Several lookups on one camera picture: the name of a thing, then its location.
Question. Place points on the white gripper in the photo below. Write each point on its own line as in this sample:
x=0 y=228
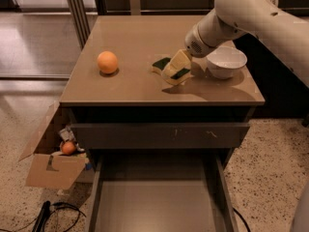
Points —
x=193 y=44

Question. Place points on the green and yellow sponge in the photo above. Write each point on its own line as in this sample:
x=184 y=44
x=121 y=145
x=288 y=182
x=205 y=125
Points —
x=170 y=72

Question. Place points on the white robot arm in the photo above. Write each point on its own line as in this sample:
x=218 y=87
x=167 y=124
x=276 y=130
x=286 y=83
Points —
x=267 y=188

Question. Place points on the grey drawer cabinet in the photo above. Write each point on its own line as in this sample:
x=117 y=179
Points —
x=135 y=94

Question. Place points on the grey top drawer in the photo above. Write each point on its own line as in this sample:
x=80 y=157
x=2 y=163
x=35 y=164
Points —
x=160 y=136

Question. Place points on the open grey middle drawer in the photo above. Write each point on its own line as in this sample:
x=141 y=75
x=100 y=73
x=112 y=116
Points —
x=160 y=193

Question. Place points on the white ceramic bowl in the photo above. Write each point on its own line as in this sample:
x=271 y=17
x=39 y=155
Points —
x=225 y=62

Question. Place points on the orange fruit on cabinet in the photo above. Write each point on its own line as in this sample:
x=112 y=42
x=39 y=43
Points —
x=107 y=62

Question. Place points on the crumpled wrapper in box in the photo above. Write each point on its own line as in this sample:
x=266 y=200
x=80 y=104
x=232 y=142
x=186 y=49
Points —
x=67 y=134

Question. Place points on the small orange in box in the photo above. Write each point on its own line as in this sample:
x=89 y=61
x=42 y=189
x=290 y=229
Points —
x=68 y=148

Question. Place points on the open cardboard box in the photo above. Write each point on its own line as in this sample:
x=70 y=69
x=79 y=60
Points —
x=49 y=167

